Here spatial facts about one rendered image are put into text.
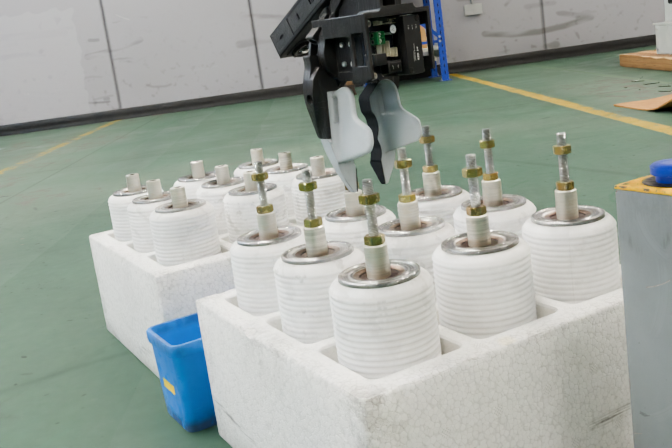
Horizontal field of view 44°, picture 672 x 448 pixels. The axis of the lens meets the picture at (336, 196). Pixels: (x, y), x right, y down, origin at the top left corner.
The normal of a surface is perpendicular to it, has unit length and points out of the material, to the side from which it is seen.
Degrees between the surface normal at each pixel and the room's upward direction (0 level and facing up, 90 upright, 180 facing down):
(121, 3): 90
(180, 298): 90
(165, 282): 90
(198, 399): 92
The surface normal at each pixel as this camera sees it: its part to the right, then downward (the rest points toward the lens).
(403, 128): -0.73, 0.29
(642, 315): -0.86, 0.21
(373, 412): 0.49, 0.11
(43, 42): 0.04, 0.19
